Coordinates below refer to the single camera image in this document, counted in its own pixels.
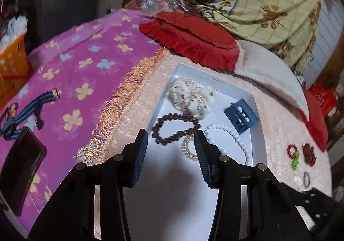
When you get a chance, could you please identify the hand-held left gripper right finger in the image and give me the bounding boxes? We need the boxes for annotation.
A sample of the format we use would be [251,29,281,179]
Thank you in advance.
[194,130,313,241]

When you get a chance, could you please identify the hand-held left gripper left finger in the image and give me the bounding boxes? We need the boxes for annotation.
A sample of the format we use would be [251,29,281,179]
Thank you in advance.
[28,128,149,241]

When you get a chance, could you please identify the pearl spiral hair tie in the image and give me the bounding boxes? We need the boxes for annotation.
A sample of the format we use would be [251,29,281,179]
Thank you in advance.
[181,135,201,161]

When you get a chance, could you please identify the brown bead bracelet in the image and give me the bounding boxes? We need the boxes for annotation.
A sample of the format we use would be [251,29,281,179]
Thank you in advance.
[151,113,201,146]

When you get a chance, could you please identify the white bead bracelet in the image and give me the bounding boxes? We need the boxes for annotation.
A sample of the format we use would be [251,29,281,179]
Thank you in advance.
[204,123,253,166]

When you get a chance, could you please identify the blue hair claw clip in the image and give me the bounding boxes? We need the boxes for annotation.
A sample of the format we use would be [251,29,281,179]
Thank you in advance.
[224,98,260,135]

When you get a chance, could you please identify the white cardboard box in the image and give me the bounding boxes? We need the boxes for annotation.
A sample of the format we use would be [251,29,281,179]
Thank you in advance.
[122,63,268,241]

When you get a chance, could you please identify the white dotted scrunchie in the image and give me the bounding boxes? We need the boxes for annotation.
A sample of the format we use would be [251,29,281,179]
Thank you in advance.
[169,77,215,118]

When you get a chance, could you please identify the red polka dot scrunchie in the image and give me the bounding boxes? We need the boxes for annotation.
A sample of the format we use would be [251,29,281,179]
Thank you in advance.
[302,143,319,167]

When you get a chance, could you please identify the pink quilted bedspread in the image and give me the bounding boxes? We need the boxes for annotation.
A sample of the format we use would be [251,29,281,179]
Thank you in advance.
[74,47,334,241]

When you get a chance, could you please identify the large red ruffled pillow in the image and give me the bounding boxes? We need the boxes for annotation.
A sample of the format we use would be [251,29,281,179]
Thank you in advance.
[297,88,330,153]

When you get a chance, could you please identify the white pillow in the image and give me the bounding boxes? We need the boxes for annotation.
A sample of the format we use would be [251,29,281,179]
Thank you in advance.
[234,40,310,120]

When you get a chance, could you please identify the red shopping bag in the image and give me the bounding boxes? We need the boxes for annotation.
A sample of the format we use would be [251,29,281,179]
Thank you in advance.
[309,82,339,116]

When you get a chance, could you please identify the dark red smartphone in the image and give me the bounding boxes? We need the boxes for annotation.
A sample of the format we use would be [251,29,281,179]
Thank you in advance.
[0,127,47,216]

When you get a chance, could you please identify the small red ruffled pillow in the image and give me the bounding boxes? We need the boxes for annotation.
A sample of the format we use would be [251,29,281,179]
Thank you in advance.
[139,12,240,71]

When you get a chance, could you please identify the purple floral blanket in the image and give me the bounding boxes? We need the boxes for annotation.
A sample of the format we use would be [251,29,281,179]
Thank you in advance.
[0,8,172,233]

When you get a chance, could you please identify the orange plastic basket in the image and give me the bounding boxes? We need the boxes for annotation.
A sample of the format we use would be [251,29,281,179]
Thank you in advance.
[0,32,30,108]

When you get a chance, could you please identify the clear plastic bags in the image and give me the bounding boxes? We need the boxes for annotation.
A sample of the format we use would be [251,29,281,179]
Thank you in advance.
[140,0,189,14]

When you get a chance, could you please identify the white fluffy cloth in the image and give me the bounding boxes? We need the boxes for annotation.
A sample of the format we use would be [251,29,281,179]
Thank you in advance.
[0,14,29,42]

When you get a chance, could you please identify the green hair tie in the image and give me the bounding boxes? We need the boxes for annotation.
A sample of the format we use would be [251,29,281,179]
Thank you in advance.
[287,144,301,170]

